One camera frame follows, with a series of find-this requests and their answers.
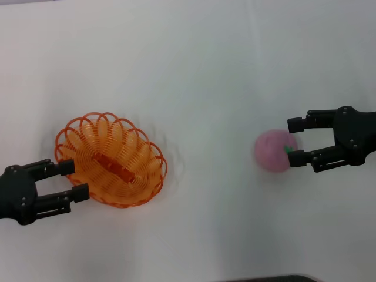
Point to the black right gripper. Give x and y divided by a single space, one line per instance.
355 135

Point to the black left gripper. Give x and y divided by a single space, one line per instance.
17 194

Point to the pink toy peach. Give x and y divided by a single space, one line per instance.
270 152

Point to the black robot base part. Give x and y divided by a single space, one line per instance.
273 279

